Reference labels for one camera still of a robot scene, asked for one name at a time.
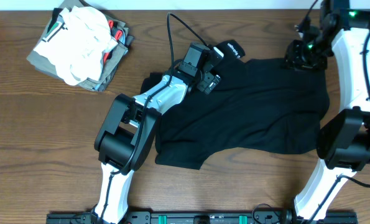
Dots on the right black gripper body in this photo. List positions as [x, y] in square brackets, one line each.
[306, 56]

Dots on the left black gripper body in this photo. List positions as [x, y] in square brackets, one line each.
[208, 83]

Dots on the black t-shirt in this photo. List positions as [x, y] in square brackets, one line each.
[257, 104]

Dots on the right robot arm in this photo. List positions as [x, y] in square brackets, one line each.
[343, 144]

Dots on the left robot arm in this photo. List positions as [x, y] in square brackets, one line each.
[127, 133]

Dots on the red and grey folded garment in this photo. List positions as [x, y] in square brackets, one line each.
[117, 34]

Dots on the white folded garment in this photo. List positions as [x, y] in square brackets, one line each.
[77, 43]

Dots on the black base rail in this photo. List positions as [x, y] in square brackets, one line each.
[263, 216]

